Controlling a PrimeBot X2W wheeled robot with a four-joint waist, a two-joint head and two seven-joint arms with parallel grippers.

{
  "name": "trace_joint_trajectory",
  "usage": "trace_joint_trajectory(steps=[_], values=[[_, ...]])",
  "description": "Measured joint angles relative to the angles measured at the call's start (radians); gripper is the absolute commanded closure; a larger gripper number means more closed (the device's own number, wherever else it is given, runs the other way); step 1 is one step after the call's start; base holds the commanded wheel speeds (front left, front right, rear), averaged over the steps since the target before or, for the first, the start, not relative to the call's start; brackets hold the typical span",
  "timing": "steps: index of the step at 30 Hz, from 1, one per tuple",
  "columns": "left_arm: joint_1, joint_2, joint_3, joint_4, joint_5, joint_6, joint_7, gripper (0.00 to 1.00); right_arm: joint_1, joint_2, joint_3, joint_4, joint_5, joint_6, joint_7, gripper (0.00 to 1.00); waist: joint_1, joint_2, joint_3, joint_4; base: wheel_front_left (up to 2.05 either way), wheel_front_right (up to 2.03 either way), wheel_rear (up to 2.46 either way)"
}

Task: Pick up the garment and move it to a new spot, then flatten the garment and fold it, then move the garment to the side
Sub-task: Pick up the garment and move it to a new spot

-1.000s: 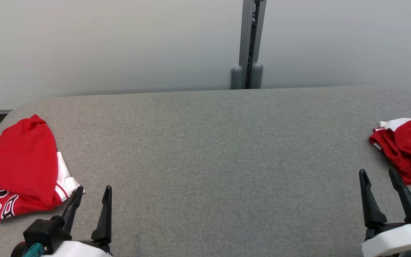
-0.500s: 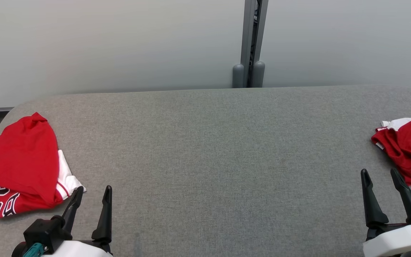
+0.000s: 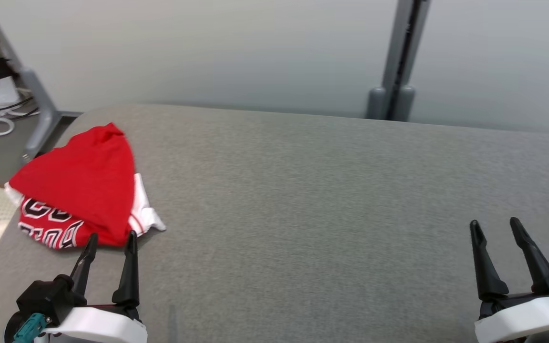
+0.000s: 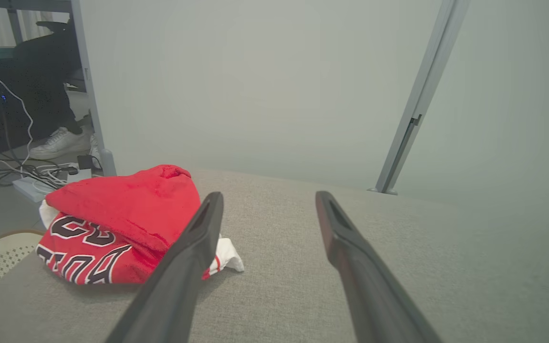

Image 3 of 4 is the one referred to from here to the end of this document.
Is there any grey single partition post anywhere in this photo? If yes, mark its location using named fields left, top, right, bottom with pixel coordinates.
left=0, top=0, right=63, bottom=162

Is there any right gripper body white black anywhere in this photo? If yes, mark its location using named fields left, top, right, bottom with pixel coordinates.
left=475, top=292, right=549, bottom=343

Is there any grey double partition post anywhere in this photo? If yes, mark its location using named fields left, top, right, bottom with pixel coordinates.
left=366, top=0, right=431, bottom=122

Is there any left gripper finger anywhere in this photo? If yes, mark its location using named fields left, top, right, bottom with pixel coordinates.
left=70, top=232, right=99, bottom=296
left=112, top=231, right=140, bottom=308

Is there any teal cable connector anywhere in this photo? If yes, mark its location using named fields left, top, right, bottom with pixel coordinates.
left=13, top=313, right=46, bottom=343

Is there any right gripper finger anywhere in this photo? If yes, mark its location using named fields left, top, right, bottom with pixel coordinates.
left=469, top=220, right=509, bottom=302
left=509, top=217, right=549, bottom=293

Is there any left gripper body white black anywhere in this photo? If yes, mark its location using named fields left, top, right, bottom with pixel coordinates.
left=41, top=305, right=148, bottom=343

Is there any white power strip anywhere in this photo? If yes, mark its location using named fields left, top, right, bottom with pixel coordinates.
left=0, top=76, right=20, bottom=108

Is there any red basketball jersey white trim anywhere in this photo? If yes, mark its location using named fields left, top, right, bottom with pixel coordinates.
left=5, top=122, right=166, bottom=250

